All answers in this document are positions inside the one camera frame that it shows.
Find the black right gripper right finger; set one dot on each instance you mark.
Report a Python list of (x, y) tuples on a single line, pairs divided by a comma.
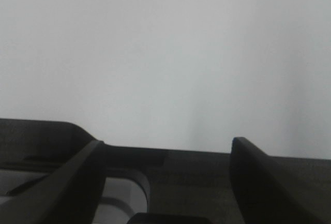
[(267, 193)]

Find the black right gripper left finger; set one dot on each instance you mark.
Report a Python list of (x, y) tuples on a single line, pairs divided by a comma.
[(70, 194)]

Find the beige plastic storage basket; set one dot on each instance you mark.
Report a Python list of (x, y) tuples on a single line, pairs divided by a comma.
[(143, 185)]

